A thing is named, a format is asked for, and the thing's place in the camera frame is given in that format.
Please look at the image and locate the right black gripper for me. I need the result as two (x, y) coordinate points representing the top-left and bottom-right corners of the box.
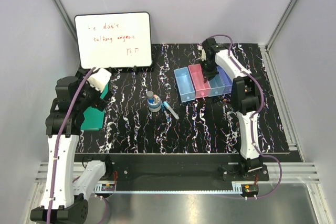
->
(198, 59), (218, 83)

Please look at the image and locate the purple bin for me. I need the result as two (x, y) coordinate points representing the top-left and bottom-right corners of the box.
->
(217, 66), (232, 94)

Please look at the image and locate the pink bin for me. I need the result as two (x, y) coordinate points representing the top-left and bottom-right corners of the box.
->
(188, 64), (211, 99)

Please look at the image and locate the light blue bin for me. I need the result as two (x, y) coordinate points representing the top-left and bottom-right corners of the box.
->
(174, 67), (195, 103)

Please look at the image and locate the grey blue glue stick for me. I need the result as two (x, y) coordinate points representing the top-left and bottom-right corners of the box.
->
(146, 91), (154, 103)

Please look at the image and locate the teal blue bin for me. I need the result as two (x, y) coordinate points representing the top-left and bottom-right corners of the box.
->
(208, 74), (225, 97)

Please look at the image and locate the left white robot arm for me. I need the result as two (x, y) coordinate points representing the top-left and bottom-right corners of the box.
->
(30, 68), (113, 223)

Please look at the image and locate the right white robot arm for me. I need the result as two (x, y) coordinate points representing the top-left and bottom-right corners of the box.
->
(200, 36), (264, 180)

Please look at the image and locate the green notebook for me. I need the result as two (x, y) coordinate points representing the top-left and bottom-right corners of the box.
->
(80, 84), (110, 131)

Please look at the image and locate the blue white marker pen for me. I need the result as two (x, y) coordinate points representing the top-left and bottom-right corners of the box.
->
(163, 101), (179, 120)

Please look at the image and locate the black marbled table mat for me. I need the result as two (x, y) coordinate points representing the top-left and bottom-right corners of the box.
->
(54, 42), (291, 155)

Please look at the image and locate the thin blue pen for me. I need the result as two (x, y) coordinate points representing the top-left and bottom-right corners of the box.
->
(161, 103), (171, 122)

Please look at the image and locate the blue white tape roll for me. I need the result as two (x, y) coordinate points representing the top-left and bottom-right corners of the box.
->
(148, 95), (162, 112)

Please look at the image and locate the white dry-erase board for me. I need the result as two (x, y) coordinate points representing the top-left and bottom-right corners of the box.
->
(75, 12), (152, 69)

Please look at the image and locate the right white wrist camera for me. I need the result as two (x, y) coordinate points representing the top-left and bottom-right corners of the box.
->
(201, 48), (207, 61)

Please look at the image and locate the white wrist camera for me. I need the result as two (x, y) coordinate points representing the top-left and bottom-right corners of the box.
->
(201, 48), (207, 61)
(88, 68), (112, 93)

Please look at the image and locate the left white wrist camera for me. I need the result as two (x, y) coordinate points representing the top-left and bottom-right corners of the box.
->
(88, 68), (112, 93)

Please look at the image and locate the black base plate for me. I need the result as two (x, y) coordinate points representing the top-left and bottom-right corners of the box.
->
(75, 153), (269, 194)

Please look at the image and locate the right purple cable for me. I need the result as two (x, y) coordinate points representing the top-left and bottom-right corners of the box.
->
(209, 34), (283, 200)

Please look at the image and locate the purple cable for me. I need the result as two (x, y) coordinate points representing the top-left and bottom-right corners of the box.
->
(209, 34), (283, 200)
(46, 67), (110, 224)

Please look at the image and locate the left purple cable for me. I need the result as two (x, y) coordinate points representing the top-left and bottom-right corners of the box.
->
(46, 67), (110, 224)

